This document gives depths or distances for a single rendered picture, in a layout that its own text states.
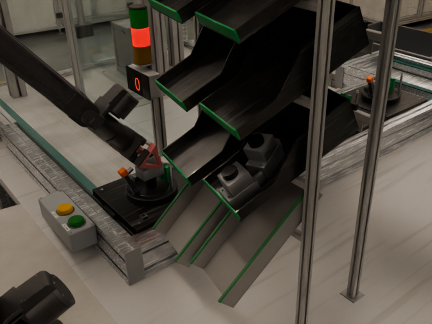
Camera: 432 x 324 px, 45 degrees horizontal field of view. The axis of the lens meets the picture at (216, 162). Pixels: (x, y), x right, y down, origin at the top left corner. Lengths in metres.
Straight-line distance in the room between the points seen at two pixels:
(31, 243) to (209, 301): 0.54
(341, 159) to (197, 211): 0.63
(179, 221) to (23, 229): 0.53
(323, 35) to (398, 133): 1.09
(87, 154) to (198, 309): 0.75
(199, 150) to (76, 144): 0.82
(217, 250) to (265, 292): 0.20
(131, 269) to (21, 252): 0.34
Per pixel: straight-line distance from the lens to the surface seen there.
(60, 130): 1.96
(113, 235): 1.29
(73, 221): 1.35
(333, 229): 1.47
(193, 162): 1.07
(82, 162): 1.72
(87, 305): 1.28
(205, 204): 1.16
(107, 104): 1.22
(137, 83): 1.50
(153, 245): 1.27
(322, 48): 0.83
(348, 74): 2.34
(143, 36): 1.45
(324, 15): 0.81
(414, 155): 1.89
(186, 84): 1.02
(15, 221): 1.61
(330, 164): 1.62
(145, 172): 1.35
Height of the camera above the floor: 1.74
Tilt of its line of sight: 30 degrees down
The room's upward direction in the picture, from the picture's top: 2 degrees counter-clockwise
